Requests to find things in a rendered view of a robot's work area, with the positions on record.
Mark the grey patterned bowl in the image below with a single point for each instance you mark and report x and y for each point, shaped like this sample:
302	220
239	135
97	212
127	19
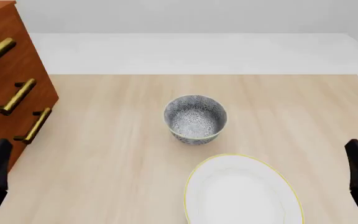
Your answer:
196	120

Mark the white plate with yellow rim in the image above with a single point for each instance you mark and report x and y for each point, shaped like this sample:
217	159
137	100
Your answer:
244	193

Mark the wooden top drawer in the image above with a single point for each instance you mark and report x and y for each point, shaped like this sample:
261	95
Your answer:
17	30

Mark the wooden cabinet with drawers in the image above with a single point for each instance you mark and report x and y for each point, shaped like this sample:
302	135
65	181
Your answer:
2	21

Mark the wooden middle drawer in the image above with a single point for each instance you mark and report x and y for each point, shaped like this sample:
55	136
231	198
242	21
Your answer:
33	70

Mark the wooden bottom drawer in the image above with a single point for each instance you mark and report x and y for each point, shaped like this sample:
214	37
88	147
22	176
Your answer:
47	102

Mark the wooden drawer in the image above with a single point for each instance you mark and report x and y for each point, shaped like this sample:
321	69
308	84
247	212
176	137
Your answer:
33	70
47	102
17	30

